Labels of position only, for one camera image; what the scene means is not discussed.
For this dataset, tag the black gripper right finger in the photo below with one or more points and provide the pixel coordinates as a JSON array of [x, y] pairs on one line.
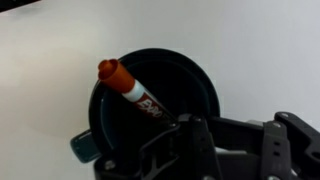
[[293, 146]]

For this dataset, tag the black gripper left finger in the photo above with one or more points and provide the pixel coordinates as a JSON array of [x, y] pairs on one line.
[[186, 150]]

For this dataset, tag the dark blue enamel mug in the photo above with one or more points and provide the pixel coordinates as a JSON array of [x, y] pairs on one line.
[[186, 83]]

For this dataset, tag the red dry erase marker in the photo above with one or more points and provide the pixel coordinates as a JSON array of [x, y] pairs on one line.
[[115, 76]]

